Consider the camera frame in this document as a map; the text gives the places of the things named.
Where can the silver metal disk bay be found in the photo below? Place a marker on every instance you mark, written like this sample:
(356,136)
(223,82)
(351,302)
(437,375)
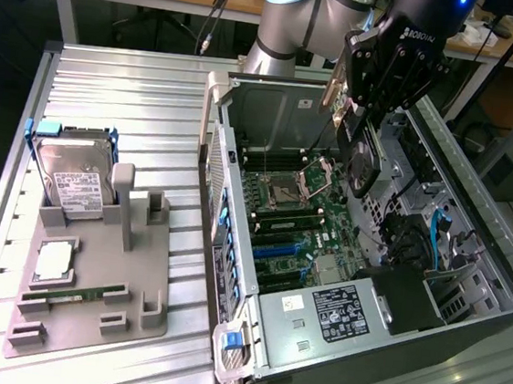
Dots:
(397,179)

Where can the thin metal locking lever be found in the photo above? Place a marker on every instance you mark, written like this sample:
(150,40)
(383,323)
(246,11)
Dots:
(265,161)

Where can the Nvidia graphics card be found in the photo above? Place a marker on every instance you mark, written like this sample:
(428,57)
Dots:
(364,166)

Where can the blue expansion slot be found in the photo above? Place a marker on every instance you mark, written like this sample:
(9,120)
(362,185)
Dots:
(275,251)

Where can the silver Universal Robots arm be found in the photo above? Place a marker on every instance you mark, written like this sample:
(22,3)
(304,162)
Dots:
(278,24)

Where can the long black expansion slot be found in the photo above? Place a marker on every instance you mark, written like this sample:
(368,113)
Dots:
(280,288)
(277,277)

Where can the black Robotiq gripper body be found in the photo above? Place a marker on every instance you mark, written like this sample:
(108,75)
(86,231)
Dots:
(426,17)

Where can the green motherboard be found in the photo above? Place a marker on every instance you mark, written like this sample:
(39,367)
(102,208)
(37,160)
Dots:
(319,249)

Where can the blue case release latch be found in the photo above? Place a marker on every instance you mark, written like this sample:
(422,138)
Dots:
(232,340)

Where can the metal socket cover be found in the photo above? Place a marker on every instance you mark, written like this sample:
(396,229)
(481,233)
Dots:
(322,183)

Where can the blue card retention clip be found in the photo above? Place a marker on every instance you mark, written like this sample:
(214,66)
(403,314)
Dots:
(228,238)
(233,275)
(236,296)
(225,198)
(224,217)
(231,257)

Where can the silver CPU chip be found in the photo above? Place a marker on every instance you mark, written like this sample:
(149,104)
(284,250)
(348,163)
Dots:
(52,262)

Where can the open black PC case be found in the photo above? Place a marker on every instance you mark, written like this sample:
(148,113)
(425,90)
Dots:
(403,368)

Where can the hard disk in blue carrier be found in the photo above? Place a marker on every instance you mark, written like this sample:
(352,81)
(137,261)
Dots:
(74,182)

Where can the CPU socket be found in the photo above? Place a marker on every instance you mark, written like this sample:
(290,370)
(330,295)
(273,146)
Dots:
(283,195)

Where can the silver chipset heatsink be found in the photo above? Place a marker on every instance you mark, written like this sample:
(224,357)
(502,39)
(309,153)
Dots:
(327,270)

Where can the green RAM stick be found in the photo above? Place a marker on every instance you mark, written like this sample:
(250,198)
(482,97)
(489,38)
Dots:
(80,295)
(285,225)

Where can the grey plastic parts rack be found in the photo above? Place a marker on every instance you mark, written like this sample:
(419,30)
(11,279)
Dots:
(93,257)

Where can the grey power supply unit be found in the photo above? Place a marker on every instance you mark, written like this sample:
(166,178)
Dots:
(287,337)

